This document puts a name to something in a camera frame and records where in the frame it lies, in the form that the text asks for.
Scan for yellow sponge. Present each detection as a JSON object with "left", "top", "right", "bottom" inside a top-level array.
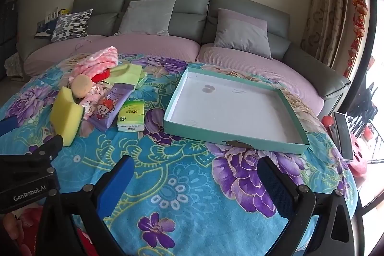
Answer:
[{"left": 50, "top": 86, "right": 84, "bottom": 146}]

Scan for purple baby wipes pack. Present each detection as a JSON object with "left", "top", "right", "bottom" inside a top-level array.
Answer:
[{"left": 88, "top": 83, "right": 135, "bottom": 132}]

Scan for pink baby garment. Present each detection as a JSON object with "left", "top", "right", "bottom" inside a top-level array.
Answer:
[{"left": 79, "top": 82, "right": 112, "bottom": 120}]

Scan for green tissue pack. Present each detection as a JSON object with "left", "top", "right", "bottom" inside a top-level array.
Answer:
[{"left": 116, "top": 100, "right": 144, "bottom": 132}]

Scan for red plush ring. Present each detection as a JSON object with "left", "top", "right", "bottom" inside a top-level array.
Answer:
[{"left": 91, "top": 69, "right": 111, "bottom": 83}]

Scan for pink white fluffy towel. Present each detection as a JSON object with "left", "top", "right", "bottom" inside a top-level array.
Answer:
[{"left": 70, "top": 46, "right": 119, "bottom": 79}]

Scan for light green cloth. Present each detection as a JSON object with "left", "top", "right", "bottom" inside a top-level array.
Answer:
[{"left": 103, "top": 63, "right": 148, "bottom": 89}]

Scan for pink sofa seat cover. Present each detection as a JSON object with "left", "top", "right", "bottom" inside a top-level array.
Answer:
[{"left": 24, "top": 34, "right": 324, "bottom": 115}]

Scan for pink plastic stool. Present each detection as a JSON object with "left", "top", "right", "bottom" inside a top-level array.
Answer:
[{"left": 322, "top": 112, "right": 368, "bottom": 183}]

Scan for floral blue blanket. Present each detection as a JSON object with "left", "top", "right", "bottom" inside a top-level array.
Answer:
[{"left": 1, "top": 53, "right": 358, "bottom": 255}]

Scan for blue book stack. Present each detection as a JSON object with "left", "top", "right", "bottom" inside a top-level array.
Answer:
[{"left": 34, "top": 8, "right": 70, "bottom": 39}]

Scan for teal shallow box tray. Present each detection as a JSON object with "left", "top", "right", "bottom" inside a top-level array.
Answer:
[{"left": 163, "top": 67, "right": 309, "bottom": 154}]

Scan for leopard pattern cushion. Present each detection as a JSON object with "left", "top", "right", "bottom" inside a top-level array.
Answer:
[{"left": 51, "top": 9, "right": 93, "bottom": 42}]

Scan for grey pink cushion right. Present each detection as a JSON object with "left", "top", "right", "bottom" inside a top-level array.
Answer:
[{"left": 214, "top": 8, "right": 271, "bottom": 59}]

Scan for patterned curtain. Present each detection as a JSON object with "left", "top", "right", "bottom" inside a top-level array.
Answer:
[{"left": 300, "top": 0, "right": 349, "bottom": 68}]

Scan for grey cushion left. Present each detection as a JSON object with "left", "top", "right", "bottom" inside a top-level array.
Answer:
[{"left": 116, "top": 0, "right": 176, "bottom": 36}]

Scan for grey sofa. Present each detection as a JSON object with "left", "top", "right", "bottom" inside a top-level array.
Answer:
[{"left": 16, "top": 0, "right": 352, "bottom": 122}]

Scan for red hanging decoration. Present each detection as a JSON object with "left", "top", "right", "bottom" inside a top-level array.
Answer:
[{"left": 344, "top": 0, "right": 368, "bottom": 79}]

